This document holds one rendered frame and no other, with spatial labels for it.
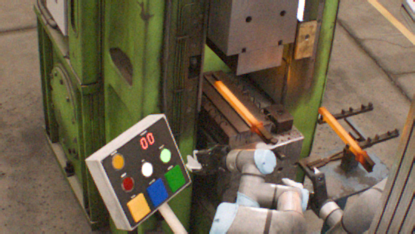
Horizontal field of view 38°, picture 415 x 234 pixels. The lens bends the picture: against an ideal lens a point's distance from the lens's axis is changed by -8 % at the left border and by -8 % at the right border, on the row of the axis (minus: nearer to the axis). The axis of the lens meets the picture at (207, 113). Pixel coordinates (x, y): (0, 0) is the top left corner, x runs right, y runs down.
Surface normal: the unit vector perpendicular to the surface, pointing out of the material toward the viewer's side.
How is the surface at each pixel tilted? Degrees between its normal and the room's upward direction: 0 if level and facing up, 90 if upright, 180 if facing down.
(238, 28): 90
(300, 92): 90
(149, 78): 90
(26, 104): 0
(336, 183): 0
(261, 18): 90
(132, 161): 60
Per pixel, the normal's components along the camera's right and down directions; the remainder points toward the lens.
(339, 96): 0.07, -0.80
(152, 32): 0.47, 0.55
